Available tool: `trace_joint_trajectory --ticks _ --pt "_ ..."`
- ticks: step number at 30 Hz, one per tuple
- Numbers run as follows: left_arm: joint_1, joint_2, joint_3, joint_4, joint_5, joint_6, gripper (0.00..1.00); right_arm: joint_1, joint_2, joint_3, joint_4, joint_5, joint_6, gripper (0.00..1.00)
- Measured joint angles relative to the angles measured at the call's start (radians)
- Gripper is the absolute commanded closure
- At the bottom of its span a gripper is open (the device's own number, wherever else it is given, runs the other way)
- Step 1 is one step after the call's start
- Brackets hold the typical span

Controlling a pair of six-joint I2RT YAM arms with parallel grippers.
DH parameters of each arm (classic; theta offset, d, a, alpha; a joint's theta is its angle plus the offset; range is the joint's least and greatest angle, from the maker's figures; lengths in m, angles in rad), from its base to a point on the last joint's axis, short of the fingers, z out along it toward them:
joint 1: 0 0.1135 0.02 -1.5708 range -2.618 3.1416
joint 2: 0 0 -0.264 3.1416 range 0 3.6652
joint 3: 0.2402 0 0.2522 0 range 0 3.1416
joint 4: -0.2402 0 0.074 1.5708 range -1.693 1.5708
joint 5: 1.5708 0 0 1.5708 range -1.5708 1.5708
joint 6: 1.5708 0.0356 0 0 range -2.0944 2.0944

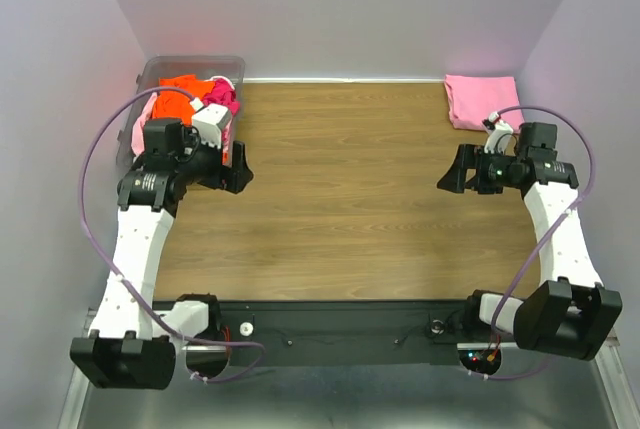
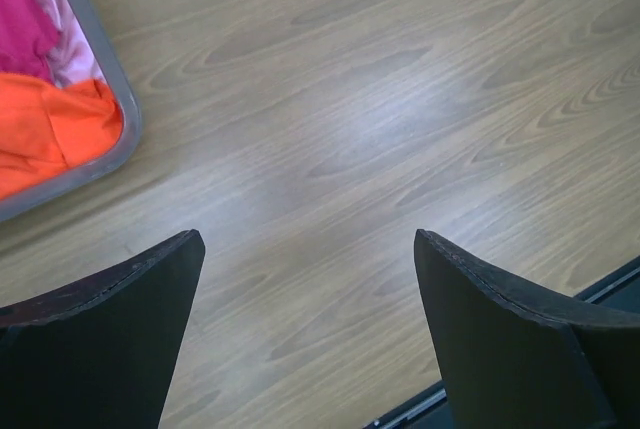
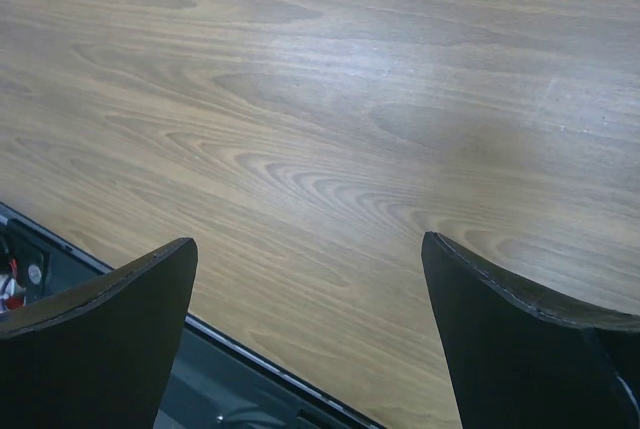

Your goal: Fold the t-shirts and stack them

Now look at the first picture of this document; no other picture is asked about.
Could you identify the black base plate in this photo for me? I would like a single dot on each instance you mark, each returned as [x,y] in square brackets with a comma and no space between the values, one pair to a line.
[333,333]

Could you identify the magenta t shirt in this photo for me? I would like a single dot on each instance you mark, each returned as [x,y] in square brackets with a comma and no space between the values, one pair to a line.
[223,93]

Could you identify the folded pink t shirt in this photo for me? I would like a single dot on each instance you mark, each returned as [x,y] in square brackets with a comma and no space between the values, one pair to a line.
[472,99]

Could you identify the clear plastic bin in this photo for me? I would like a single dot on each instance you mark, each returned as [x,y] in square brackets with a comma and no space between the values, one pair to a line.
[170,66]

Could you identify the orange t shirt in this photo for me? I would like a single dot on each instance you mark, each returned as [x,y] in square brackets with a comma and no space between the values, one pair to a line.
[171,104]

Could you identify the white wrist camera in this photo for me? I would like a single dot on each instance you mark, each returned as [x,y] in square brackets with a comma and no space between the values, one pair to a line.
[211,122]
[499,134]

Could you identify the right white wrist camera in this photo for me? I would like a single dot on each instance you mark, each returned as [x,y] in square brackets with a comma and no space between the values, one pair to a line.
[499,134]

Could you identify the light pink shirt in bin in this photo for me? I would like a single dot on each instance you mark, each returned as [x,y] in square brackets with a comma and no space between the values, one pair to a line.
[137,141]

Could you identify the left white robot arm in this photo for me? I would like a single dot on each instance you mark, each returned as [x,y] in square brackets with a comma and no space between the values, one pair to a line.
[129,345]

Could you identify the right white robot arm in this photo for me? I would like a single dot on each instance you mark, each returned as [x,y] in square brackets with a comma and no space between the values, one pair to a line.
[571,313]

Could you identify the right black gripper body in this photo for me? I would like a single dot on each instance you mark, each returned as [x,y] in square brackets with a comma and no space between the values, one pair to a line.
[492,170]

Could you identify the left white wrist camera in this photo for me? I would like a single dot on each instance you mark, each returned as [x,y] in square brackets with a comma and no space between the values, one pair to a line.
[211,122]

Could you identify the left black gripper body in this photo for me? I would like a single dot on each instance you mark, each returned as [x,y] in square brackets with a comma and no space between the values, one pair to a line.
[207,168]

